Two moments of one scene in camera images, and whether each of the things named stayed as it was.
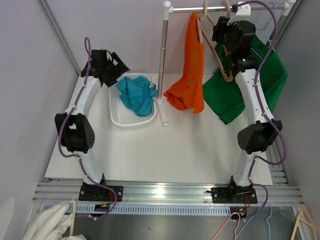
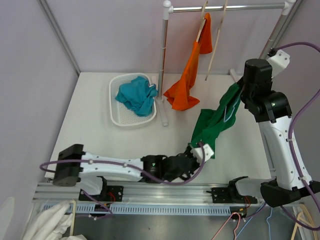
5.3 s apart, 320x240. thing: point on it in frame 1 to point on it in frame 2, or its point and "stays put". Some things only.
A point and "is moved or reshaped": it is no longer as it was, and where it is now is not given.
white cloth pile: (50, 223) stays put
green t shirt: (224, 96) to (210, 122)
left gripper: (120, 69) to (196, 164)
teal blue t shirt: (137, 93) is moved or reshaped
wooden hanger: (200, 23) is moved or reshaped
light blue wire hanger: (265, 29) to (224, 119)
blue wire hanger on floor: (267, 220) stays put
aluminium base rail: (161, 200) stays put
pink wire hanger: (226, 222) stays put
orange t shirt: (189, 91) is moved or reshaped
